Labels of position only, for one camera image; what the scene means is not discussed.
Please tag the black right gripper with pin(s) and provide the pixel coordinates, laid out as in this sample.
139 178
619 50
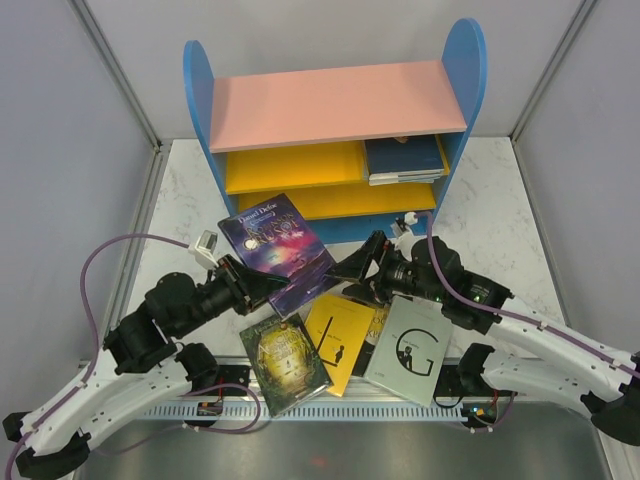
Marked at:
355 267

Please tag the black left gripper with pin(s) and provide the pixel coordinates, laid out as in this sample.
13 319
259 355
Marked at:
247 284

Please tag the purple Robinson Crusoe book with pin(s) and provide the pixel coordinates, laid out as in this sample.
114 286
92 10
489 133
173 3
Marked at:
274 238

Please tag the yellow book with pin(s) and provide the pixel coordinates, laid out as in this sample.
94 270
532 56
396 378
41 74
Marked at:
338 327

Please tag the teal ocean cover book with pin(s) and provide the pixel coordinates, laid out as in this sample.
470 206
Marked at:
436 174

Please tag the dark navy book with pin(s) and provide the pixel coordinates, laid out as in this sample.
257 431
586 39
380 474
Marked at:
390 157

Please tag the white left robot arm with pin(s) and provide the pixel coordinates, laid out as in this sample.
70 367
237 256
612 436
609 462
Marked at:
57 438

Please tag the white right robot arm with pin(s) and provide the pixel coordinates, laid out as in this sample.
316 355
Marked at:
570 369

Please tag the black W.S. book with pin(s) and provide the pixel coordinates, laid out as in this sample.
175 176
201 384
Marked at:
371 339

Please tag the light blue book with barcode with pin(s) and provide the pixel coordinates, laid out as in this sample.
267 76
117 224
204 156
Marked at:
378 182

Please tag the green forest cover book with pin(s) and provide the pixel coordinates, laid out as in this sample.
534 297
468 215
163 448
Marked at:
286 364

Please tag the grey book with letter G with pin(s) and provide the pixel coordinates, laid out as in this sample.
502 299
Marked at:
410 351

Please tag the blue pink yellow bookshelf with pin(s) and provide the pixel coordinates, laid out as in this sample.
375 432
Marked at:
302 133

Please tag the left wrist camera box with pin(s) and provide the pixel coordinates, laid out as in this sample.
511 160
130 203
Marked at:
203 250

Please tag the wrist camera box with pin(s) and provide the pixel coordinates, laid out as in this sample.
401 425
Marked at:
203 250
402 226

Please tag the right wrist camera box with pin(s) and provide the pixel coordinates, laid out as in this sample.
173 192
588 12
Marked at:
402 226

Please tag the aluminium frame rail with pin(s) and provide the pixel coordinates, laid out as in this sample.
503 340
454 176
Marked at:
477 373

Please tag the white slotted cable duct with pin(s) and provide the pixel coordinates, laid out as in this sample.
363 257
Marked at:
243 410

